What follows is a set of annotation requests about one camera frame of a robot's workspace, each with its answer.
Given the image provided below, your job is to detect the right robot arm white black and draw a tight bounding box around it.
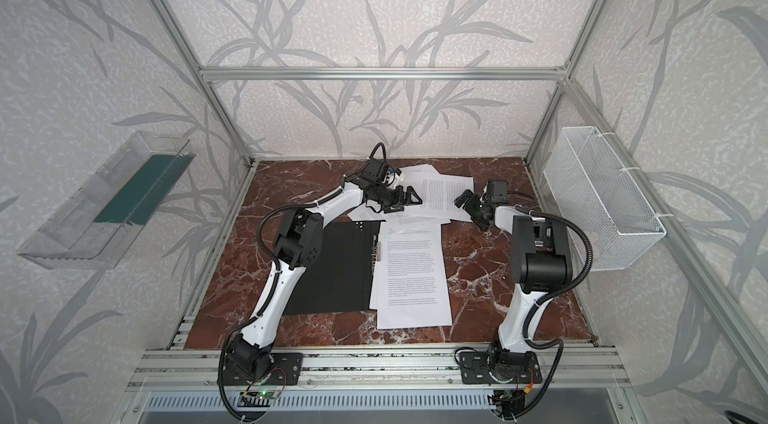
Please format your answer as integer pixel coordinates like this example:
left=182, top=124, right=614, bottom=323
left=454, top=180, right=573, bottom=360

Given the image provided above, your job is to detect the white wire mesh basket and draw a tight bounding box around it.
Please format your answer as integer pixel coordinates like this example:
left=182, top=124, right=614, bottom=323
left=543, top=126, right=666, bottom=271

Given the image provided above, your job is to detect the right electronics board with wires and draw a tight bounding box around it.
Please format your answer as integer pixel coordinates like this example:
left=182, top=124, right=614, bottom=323
left=489, top=338, right=565, bottom=421

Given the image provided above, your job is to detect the left electronics board with wires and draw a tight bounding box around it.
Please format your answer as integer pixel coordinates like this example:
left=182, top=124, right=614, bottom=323
left=217, top=365, right=288, bottom=423

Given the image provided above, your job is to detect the white paper under centre stack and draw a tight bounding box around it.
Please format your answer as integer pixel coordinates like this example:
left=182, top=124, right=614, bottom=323
left=347, top=203, right=451, bottom=227

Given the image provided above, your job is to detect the blue and black file folder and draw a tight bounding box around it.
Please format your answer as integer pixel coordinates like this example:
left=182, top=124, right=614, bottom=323
left=284, top=221, right=380, bottom=315

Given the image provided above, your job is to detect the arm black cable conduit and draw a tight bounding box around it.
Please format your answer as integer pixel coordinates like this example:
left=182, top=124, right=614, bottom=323
left=509, top=192, right=595, bottom=347
left=217, top=141, right=388, bottom=419

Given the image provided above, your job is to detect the clear plastic wall tray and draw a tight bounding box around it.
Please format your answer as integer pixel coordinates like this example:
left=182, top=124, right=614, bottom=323
left=18, top=131, right=195, bottom=270

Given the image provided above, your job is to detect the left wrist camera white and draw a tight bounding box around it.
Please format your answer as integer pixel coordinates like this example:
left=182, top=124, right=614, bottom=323
left=383, top=166, right=402, bottom=187

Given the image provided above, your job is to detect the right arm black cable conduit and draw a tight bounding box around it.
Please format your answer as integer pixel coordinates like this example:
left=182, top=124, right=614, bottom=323
left=509, top=192, right=595, bottom=347

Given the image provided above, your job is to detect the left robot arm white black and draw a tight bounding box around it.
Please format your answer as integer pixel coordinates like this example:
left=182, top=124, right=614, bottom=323
left=218, top=157, right=423, bottom=382

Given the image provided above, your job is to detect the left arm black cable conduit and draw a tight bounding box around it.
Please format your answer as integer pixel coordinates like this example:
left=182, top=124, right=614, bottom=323
left=217, top=141, right=388, bottom=419

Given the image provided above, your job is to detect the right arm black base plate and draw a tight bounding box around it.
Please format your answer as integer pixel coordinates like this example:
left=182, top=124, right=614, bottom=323
left=453, top=345, right=543, bottom=386

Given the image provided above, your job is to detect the white printed paper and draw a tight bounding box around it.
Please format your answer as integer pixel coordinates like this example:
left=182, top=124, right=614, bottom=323
left=369, top=236, right=444, bottom=309
left=375, top=223, right=452, bottom=330
left=400, top=164, right=474, bottom=222

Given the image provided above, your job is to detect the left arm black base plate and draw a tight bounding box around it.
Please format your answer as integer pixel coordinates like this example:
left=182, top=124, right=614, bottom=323
left=220, top=352, right=304, bottom=387

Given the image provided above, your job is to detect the electronics board with wires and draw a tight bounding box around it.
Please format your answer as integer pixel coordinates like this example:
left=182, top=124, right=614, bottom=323
left=217, top=365, right=288, bottom=423
left=489, top=338, right=565, bottom=421

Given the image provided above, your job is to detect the aluminium cage frame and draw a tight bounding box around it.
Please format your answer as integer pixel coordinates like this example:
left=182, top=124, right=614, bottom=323
left=147, top=0, right=767, bottom=390

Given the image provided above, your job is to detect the aluminium front rail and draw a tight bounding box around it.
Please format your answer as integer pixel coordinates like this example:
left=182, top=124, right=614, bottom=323
left=127, top=342, right=631, bottom=392

